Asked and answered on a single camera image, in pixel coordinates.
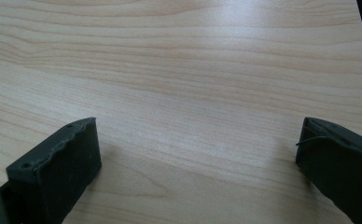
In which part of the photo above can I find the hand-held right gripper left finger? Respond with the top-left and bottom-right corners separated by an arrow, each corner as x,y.
6,117 -> 103,224

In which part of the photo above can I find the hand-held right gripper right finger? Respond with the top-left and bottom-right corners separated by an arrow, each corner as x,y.
295,117 -> 362,224

